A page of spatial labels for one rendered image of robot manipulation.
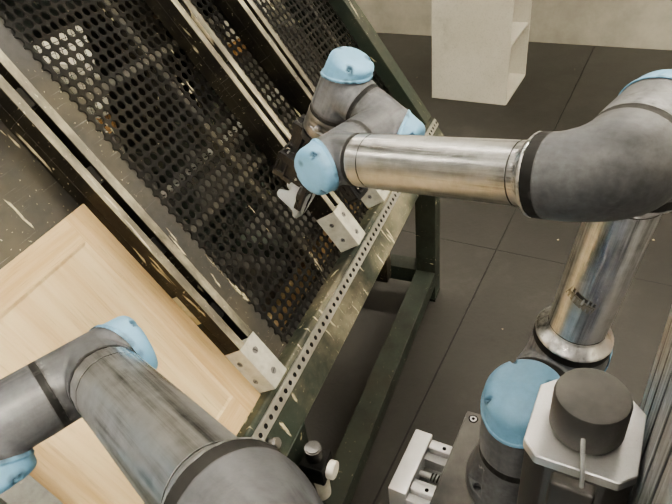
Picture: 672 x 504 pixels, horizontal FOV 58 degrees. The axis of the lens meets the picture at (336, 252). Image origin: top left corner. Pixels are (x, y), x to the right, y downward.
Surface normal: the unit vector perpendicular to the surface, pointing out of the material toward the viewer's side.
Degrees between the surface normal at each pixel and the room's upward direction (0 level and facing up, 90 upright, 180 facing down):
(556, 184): 72
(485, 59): 90
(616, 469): 0
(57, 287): 57
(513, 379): 7
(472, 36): 90
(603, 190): 81
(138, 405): 19
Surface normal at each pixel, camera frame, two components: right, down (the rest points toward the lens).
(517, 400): -0.18, -0.72
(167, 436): -0.38, -0.82
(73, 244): 0.72, -0.31
